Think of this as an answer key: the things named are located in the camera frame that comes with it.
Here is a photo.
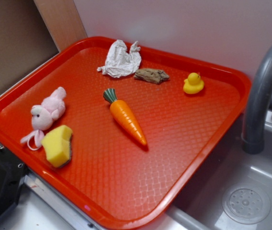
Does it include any orange toy carrot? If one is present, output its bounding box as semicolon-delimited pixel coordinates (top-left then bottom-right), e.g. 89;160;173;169
103;88;147;146

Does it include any red plastic tray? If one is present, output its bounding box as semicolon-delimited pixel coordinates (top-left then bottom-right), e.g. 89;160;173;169
0;37;251;230

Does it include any brown wood piece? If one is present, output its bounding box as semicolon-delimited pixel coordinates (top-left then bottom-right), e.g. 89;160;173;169
134;68;170;84

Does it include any crumpled white paper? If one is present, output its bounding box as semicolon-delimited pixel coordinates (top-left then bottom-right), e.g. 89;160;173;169
97;40;142;78

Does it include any yellow rubber duck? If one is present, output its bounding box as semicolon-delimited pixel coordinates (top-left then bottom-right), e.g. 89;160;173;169
183;72;204;94

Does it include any yellow sponge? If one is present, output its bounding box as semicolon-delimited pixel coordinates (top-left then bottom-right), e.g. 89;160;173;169
41;125;73;168

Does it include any pink plush bunny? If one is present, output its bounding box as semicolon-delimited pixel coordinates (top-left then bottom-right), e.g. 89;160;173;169
20;87;67;151

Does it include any grey sink faucet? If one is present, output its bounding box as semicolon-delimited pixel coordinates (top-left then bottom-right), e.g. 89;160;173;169
241;46;272;154

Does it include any grey toy sink basin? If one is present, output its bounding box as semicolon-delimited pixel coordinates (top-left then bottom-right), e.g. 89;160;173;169
167;119;272;230

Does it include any wooden board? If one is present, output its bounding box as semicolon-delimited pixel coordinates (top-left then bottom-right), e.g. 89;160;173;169
34;0;88;52

